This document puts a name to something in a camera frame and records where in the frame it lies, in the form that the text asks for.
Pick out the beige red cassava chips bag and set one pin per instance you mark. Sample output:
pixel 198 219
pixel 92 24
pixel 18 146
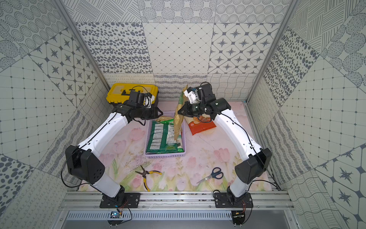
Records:
pixel 200 124

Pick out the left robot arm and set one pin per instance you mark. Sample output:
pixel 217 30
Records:
pixel 83 161

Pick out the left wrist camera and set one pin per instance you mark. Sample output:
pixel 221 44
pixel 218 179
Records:
pixel 148 100

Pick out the aluminium mounting rail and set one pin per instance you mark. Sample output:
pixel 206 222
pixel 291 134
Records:
pixel 181 200

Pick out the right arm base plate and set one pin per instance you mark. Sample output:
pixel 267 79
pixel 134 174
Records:
pixel 225 200

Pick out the blue handled scissors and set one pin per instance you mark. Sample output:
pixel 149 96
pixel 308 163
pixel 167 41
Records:
pixel 216 173

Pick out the yellow and black toolbox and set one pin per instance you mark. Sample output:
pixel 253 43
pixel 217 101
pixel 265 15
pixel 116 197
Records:
pixel 120 92

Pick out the yellow handled pliers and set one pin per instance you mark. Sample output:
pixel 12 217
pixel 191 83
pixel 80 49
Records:
pixel 144 174

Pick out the gold foil chips bag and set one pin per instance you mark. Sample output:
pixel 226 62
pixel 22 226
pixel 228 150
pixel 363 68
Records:
pixel 178 119

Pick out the left small circuit board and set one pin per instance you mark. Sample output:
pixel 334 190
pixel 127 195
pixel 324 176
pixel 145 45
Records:
pixel 115 218

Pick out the lilac plastic basket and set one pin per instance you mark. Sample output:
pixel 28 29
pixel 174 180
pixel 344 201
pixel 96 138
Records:
pixel 170 114

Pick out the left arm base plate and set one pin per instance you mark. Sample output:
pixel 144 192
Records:
pixel 129 200

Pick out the dark green striped snack bag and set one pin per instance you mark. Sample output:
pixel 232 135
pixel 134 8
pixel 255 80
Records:
pixel 161 140

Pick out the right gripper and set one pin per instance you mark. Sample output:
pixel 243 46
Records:
pixel 186 107

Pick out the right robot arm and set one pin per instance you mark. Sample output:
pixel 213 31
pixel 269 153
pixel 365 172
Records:
pixel 255 159

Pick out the right small circuit board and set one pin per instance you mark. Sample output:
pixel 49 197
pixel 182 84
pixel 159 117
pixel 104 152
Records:
pixel 238 218

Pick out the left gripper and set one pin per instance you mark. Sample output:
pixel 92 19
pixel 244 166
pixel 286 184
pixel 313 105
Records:
pixel 150 113

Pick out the white slotted cable duct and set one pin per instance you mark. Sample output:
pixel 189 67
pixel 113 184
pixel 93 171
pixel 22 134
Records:
pixel 153 215

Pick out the red gold chips bag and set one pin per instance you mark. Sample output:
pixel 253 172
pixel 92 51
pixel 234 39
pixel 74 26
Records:
pixel 165 120

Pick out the small circuit board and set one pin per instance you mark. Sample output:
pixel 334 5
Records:
pixel 238 218
pixel 115 218

